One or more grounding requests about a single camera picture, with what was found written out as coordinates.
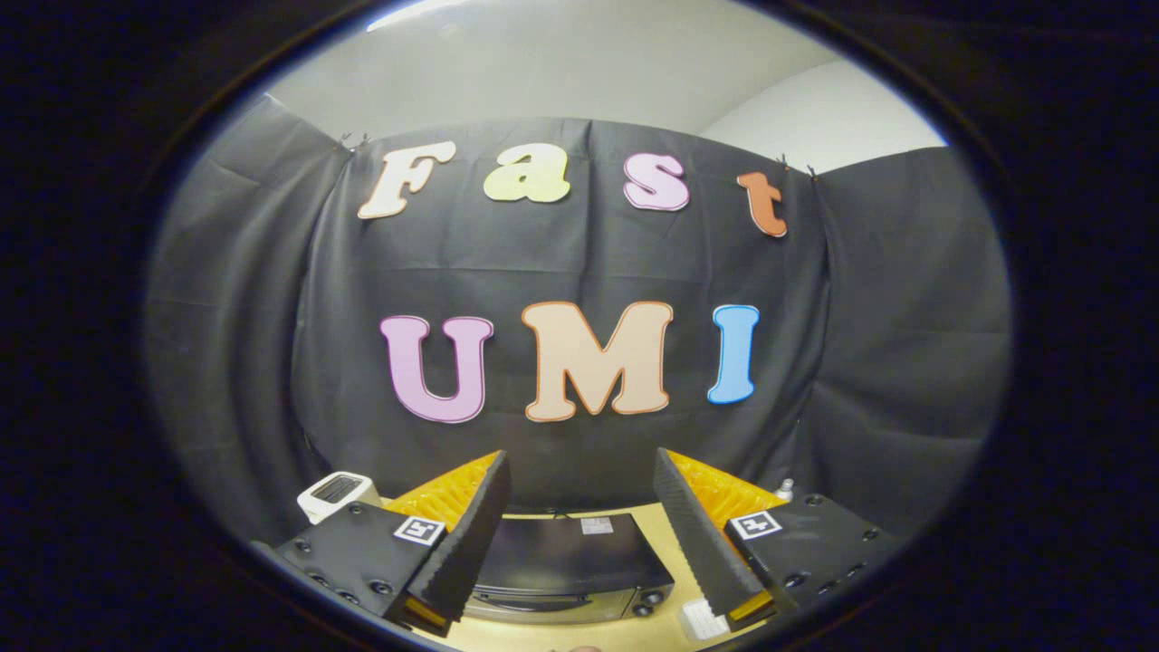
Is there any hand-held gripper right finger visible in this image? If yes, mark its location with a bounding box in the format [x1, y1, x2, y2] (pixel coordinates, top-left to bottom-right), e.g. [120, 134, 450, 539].
[654, 447, 899, 626]

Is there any black toaster oven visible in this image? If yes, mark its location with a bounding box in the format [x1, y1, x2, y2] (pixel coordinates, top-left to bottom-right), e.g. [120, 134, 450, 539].
[469, 512, 676, 626]

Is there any white toaster appliance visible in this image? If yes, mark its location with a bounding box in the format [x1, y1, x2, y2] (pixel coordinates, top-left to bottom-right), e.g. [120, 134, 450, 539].
[297, 471, 381, 525]

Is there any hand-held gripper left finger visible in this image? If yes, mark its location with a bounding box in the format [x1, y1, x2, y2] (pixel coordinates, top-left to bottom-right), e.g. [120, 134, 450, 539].
[254, 450, 512, 637]

